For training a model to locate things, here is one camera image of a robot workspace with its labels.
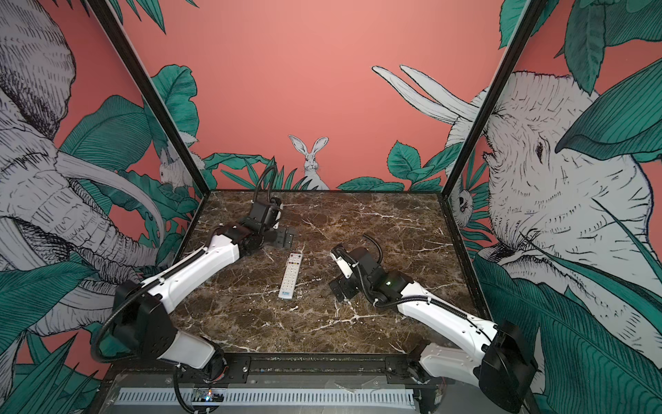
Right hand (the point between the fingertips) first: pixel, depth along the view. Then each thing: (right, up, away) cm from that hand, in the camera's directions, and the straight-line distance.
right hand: (338, 272), depth 79 cm
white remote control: (-17, -4, +13) cm, 22 cm away
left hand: (-19, +14, +6) cm, 25 cm away
